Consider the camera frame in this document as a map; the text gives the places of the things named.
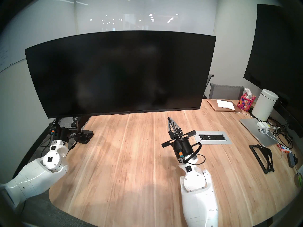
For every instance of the silver table power outlet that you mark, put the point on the silver table power outlet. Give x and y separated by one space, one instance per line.
215 137

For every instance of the whiteboard with handwriting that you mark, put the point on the whiteboard with handwriting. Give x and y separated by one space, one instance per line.
7 54

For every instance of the white power adapter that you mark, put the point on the white power adapter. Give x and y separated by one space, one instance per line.
261 124

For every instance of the brown wooden board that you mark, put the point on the brown wooden board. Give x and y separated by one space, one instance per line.
214 106

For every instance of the black laptop stand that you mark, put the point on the black laptop stand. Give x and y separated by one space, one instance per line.
269 161

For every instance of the large black wall screen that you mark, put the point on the large black wall screen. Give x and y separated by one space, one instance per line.
272 51

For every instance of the white cylindrical canister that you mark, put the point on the white cylindrical canister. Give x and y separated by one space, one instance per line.
264 104

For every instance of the orange and blue markers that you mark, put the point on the orange and blue markers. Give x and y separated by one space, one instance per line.
283 149

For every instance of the green round object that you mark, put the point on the green round object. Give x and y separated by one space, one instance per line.
298 178

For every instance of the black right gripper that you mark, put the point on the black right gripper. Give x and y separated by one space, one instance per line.
181 143

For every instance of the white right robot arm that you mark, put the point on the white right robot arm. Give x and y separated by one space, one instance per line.
198 193

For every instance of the black monitor mount base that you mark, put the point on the black monitor mount base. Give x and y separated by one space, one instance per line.
85 136

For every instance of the curved black computer monitor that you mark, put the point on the curved black computer monitor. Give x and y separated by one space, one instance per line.
118 72

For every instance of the white paper sheet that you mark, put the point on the white paper sheet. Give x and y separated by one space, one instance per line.
226 104

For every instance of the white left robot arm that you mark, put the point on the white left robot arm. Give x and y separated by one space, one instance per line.
35 174

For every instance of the silver laptop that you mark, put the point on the silver laptop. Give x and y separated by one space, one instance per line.
251 128

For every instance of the wide glass whiteboard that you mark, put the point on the wide glass whiteboard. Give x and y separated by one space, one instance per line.
142 13

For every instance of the grey adapter box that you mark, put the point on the grey adapter box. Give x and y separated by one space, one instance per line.
291 160

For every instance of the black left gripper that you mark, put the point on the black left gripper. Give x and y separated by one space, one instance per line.
62 132

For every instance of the colourful floral tissue box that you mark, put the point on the colourful floral tissue box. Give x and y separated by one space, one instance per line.
246 102

